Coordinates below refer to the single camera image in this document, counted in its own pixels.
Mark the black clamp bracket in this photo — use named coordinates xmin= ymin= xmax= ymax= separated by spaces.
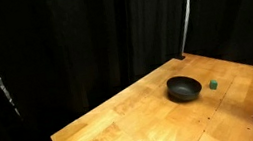
xmin=175 ymin=53 xmax=187 ymax=62

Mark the small green cube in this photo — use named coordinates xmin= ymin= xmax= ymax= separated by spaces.
xmin=208 ymin=78 xmax=219 ymax=90

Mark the white vertical pole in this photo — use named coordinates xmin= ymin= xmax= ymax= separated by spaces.
xmin=172 ymin=0 xmax=208 ymax=57

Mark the black curtain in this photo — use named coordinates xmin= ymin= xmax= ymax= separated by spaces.
xmin=0 ymin=0 xmax=253 ymax=141

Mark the black bowl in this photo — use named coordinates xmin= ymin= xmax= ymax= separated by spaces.
xmin=165 ymin=72 xmax=205 ymax=105

